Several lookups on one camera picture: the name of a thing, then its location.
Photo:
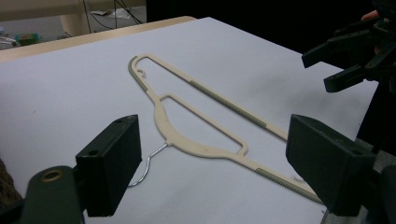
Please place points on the beige plastic clothes hanger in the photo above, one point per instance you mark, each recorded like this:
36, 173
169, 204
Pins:
186, 144

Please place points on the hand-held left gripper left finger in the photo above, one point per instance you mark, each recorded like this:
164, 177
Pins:
109, 165

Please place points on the clear plastic bag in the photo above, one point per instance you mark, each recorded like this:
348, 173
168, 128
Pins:
107, 13

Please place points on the white table mat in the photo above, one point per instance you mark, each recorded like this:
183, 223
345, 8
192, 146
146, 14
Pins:
62, 93

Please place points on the brown woven basket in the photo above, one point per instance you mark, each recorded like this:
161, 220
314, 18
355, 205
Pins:
5, 183

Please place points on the beige wooden desk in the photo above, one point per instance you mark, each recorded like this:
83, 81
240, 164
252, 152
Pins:
73, 18

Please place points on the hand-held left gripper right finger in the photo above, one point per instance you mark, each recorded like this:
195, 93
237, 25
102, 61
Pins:
330, 161

